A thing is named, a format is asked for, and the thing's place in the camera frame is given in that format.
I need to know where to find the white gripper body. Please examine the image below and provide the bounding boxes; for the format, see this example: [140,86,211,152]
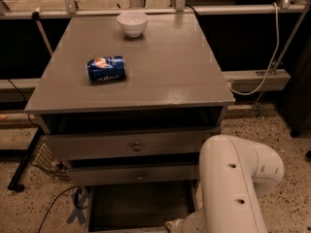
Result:
[165,218,190,233]

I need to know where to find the grey bottom drawer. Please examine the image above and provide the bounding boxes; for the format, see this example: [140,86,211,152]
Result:
[86,181,197,233]

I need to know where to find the grey drawer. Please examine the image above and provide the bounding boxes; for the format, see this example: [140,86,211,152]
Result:
[69,162,198,186]
[45,126,221,160]
[86,181,197,233]

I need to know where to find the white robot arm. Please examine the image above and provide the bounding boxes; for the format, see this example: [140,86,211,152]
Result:
[165,135,284,233]

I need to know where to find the grey top drawer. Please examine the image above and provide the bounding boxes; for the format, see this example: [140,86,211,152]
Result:
[45,126,221,160]

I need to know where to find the grey middle drawer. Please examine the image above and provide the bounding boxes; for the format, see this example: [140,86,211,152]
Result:
[69,162,198,186]

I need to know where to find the grey drawer cabinet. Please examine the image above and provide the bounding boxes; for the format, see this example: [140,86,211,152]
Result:
[26,14,234,173]

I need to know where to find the blue tape cross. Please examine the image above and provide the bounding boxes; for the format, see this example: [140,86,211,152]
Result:
[67,188,86,225]

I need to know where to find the thin metal rod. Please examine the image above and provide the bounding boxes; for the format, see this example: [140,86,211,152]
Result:
[252,0,311,118]

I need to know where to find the white bowl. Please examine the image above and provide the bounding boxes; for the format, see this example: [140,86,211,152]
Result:
[117,12,149,37]

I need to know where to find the black floor cable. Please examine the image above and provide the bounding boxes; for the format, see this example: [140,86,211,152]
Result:
[37,185,80,233]

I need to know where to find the wire mesh basket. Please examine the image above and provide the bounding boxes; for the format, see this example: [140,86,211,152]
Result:
[31,142,69,181]

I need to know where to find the black metal frame leg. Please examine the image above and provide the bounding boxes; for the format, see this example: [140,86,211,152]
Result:
[8,128,43,192]

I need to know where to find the white cable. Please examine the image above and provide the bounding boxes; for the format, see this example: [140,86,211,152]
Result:
[228,2,280,97]

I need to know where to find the black cable behind cabinet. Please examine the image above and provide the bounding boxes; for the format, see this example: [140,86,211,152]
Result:
[7,79,40,128]

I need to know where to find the metal rail frame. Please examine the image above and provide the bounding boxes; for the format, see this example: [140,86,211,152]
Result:
[0,0,307,20]

